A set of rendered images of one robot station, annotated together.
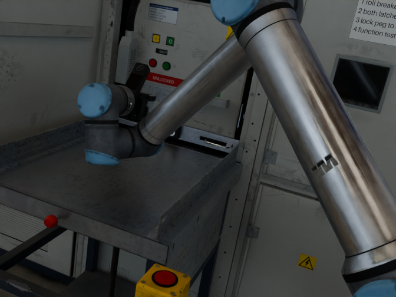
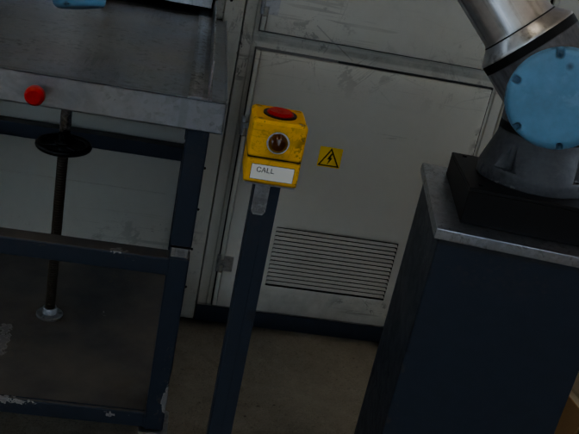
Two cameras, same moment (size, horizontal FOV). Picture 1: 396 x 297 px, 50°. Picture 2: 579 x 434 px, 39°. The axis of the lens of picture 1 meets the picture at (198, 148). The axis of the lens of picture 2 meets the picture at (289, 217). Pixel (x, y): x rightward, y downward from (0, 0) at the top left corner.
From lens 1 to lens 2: 0.65 m
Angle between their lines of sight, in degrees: 25
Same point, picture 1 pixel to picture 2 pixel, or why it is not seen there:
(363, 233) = (513, 11)
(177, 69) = not seen: outside the picture
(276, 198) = (283, 69)
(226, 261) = (208, 182)
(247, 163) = (233, 19)
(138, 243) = (178, 108)
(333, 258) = (364, 145)
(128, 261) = (34, 217)
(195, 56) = not seen: outside the picture
